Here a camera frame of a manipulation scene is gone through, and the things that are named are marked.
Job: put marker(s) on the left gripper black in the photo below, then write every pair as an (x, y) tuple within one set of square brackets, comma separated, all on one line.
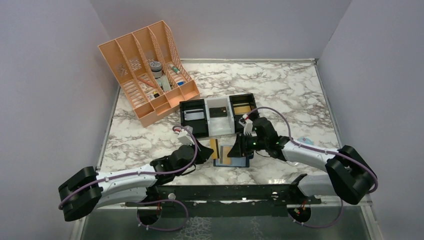
[(200, 151)]

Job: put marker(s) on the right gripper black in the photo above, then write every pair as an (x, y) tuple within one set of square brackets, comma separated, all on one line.
[(243, 145)]

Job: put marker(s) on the blue leather card holder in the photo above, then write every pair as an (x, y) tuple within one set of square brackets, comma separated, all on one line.
[(236, 162)]

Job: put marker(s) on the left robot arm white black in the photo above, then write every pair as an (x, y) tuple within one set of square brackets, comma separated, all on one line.
[(88, 190)]

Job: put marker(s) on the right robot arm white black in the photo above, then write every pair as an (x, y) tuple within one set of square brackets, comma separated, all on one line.
[(345, 173)]

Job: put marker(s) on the gold credit card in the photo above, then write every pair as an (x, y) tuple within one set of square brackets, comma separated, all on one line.
[(241, 108)]

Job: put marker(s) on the silver credit card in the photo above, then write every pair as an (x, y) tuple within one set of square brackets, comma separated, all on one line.
[(193, 114)]

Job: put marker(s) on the black credit card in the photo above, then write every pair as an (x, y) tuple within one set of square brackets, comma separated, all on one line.
[(218, 112)]

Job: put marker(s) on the left black plastic bin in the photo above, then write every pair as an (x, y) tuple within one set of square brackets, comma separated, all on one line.
[(200, 127)]

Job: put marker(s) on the black plastic bin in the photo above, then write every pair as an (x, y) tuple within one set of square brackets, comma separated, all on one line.
[(241, 98), (200, 127)]

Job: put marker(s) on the white plastic bin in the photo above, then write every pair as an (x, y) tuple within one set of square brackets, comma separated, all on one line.
[(219, 126)]

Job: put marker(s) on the right black plastic bin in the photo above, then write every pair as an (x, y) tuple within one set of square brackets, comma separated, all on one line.
[(241, 98)]

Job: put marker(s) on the clear blue plastic case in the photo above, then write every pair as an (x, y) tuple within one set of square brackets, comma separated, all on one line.
[(305, 140)]

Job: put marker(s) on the orange pencil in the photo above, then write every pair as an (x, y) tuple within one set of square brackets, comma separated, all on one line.
[(147, 82)]

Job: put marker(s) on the green white marker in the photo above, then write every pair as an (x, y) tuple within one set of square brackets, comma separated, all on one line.
[(175, 69)]

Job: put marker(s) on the grey round tape roll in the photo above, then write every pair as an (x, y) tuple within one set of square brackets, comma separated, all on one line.
[(156, 68)]

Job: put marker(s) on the orange plastic file organizer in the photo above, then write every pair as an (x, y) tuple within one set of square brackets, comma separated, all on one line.
[(128, 57)]

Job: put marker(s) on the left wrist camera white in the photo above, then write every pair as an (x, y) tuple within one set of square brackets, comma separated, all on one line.
[(184, 136)]

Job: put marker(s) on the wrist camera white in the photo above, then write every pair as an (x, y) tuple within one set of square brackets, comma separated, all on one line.
[(247, 124), (184, 136)]

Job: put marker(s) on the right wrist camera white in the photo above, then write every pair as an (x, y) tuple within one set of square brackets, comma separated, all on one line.
[(247, 124)]

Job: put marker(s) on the black metal base rail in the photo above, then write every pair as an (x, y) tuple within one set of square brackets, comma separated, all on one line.
[(214, 201)]

